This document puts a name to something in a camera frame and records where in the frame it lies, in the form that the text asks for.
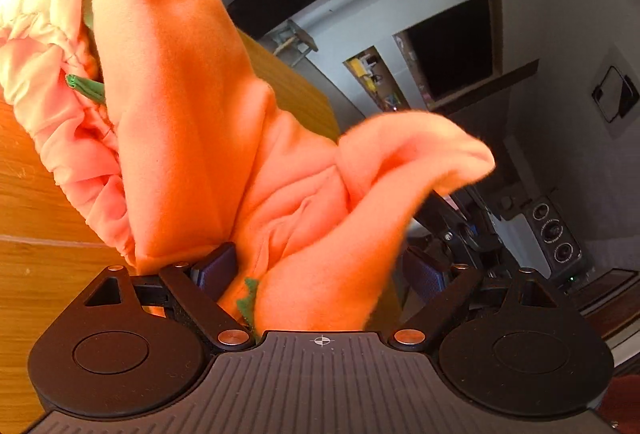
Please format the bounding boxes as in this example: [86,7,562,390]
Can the orange pumpkin costume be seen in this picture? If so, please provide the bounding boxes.
[0,0,497,333]

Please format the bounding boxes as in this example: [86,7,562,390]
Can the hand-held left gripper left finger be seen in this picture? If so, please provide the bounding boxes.
[82,241,256,349]

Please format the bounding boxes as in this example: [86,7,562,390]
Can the black television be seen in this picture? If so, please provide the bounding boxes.
[395,0,504,111]

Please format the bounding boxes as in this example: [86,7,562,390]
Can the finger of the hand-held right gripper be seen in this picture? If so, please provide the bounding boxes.
[413,188,473,247]

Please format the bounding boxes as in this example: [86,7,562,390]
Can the yellow box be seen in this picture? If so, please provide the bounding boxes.
[350,54,387,90]

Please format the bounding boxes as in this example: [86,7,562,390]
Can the small wooden stool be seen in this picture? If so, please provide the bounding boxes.
[272,18,319,64]

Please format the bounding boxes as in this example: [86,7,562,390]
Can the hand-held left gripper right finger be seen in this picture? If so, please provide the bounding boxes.
[389,246,559,350]

